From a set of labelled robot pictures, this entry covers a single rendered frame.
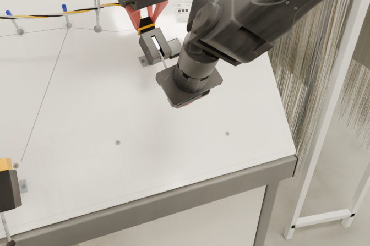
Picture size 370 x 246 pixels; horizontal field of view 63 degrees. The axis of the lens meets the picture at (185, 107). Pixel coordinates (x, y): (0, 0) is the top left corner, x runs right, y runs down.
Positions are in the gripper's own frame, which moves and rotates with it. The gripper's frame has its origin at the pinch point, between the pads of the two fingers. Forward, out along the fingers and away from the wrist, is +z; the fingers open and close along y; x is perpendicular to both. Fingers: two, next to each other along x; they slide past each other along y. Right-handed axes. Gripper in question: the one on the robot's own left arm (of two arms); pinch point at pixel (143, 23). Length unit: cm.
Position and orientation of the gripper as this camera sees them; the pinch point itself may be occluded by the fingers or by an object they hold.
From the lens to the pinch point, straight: 64.2
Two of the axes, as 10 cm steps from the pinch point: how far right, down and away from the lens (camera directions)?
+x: 5.2, 7.3, -4.5
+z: -0.5, 5.5, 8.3
